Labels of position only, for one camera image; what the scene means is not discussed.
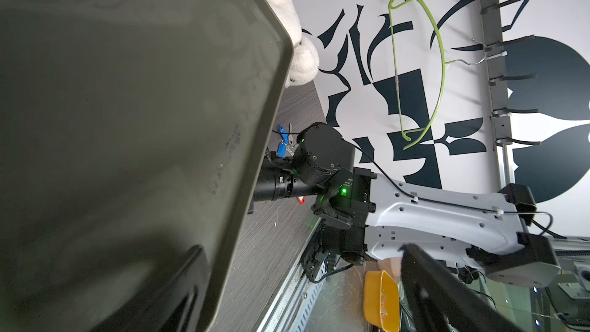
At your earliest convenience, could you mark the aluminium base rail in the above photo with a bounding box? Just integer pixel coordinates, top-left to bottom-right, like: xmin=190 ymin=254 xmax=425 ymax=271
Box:
xmin=253 ymin=220 xmax=327 ymax=332

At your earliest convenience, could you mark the green clothes hanger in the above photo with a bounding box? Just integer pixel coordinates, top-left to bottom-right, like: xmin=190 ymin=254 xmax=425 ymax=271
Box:
xmin=386 ymin=0 xmax=489 ymax=151

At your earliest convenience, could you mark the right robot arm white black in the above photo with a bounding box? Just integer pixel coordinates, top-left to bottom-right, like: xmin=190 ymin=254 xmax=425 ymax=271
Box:
xmin=253 ymin=122 xmax=561 ymax=287

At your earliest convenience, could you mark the white plush polar bear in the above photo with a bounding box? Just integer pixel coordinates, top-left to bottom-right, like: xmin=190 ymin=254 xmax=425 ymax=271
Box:
xmin=266 ymin=0 xmax=320 ymax=88

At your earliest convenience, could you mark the dark wall hook rail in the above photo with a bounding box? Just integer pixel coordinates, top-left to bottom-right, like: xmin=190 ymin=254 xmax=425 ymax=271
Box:
xmin=474 ymin=0 xmax=540 ymax=185

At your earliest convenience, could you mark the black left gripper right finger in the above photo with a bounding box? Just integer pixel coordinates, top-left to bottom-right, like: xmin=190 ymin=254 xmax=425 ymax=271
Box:
xmin=401 ymin=244 xmax=520 ymax=331

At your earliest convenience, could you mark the drawer unit olive cream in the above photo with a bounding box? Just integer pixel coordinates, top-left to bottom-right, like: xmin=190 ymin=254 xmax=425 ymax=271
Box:
xmin=1 ymin=0 xmax=293 ymax=331

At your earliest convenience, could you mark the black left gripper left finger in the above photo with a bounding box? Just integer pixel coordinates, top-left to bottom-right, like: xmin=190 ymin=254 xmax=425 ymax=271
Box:
xmin=92 ymin=245 xmax=210 ymax=331

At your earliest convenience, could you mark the yellow plastic bin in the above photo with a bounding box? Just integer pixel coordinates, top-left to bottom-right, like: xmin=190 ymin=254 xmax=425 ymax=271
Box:
xmin=364 ymin=271 xmax=400 ymax=332

